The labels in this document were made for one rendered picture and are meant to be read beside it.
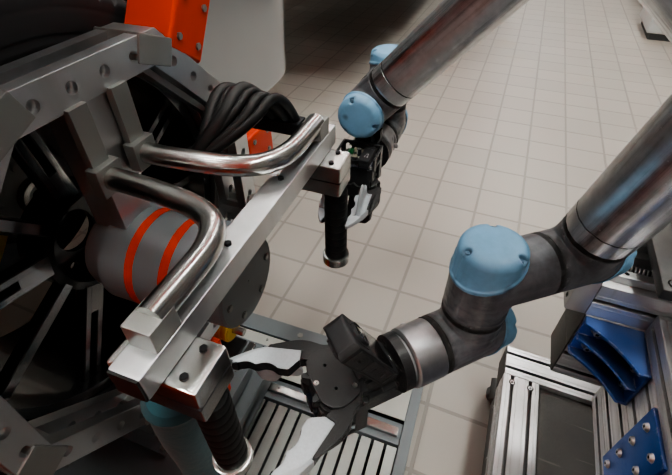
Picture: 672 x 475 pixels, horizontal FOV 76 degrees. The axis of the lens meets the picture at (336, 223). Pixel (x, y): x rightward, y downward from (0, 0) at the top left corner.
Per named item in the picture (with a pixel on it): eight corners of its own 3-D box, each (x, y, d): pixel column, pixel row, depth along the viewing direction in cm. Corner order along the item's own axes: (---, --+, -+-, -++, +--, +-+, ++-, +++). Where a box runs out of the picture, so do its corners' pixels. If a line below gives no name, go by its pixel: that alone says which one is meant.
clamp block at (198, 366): (157, 346, 43) (141, 313, 39) (237, 374, 40) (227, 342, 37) (122, 391, 39) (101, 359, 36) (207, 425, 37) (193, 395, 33)
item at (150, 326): (118, 182, 51) (83, 97, 44) (263, 218, 46) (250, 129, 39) (-22, 290, 38) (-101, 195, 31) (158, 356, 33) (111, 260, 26)
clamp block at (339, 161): (296, 168, 67) (294, 138, 63) (351, 180, 65) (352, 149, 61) (282, 186, 63) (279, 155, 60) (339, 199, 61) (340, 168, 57)
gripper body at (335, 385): (322, 451, 48) (412, 407, 52) (320, 416, 43) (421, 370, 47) (298, 393, 54) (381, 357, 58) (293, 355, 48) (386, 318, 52)
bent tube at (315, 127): (210, 111, 65) (195, 38, 58) (329, 133, 60) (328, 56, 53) (130, 172, 52) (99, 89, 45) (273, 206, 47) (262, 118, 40)
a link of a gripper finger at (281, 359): (228, 386, 53) (300, 400, 51) (219, 360, 49) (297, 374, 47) (237, 364, 55) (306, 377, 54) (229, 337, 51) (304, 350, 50)
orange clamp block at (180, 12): (156, 57, 61) (165, -8, 60) (203, 64, 59) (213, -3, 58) (119, 41, 55) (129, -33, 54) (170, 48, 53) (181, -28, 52)
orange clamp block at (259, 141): (218, 165, 83) (241, 143, 89) (254, 173, 81) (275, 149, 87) (211, 133, 78) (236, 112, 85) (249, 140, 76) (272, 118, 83)
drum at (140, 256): (162, 246, 71) (137, 176, 62) (278, 279, 65) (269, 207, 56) (100, 310, 61) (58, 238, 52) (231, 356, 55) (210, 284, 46)
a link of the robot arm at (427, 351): (454, 354, 48) (414, 302, 54) (419, 370, 47) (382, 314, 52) (443, 388, 53) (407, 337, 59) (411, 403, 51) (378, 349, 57)
